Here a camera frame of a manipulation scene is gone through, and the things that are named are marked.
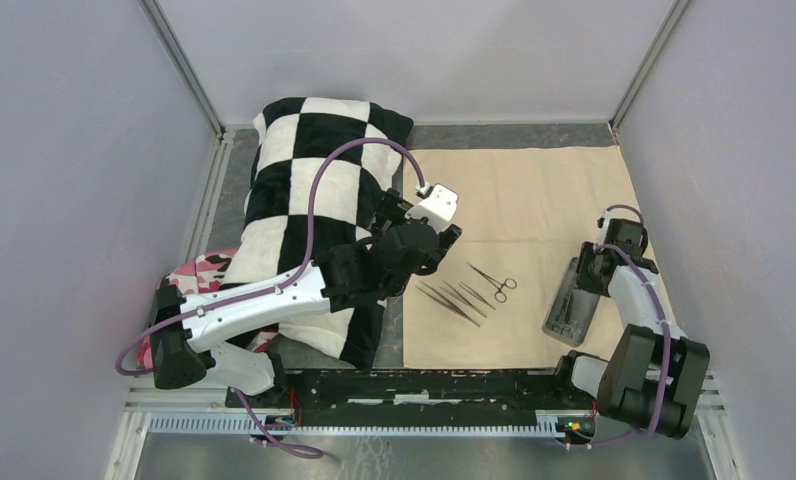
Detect steel tweezers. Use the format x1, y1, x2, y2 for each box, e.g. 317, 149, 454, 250
417, 283, 480, 327
459, 282, 496, 310
444, 282, 487, 318

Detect metal surgical instrument tray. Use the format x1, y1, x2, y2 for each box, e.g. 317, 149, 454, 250
542, 258, 600, 347

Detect beige surgical wrap cloth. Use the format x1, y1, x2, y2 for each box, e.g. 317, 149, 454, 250
402, 147, 642, 369

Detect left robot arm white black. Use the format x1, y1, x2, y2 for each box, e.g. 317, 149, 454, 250
150, 184, 462, 408

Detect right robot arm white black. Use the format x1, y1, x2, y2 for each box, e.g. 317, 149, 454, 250
543, 205, 710, 439

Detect surgical instruments in tray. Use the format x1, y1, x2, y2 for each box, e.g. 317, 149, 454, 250
553, 287, 598, 342

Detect black white checkered blanket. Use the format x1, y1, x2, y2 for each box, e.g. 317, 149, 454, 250
212, 96, 415, 372

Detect pink camouflage cloth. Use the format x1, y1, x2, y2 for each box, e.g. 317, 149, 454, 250
137, 248, 280, 370

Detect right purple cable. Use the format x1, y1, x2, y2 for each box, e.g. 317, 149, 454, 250
590, 203, 674, 449

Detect purple cable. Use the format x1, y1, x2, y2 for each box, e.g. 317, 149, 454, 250
114, 137, 432, 460
590, 203, 674, 449

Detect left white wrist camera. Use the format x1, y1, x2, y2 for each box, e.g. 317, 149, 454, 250
405, 183, 459, 233

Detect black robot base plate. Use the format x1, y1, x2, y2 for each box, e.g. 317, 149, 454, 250
225, 369, 593, 428

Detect white toothed cable rail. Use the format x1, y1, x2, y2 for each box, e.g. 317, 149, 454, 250
147, 412, 591, 440

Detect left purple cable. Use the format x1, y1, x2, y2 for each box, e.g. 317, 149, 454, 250
114, 137, 432, 460

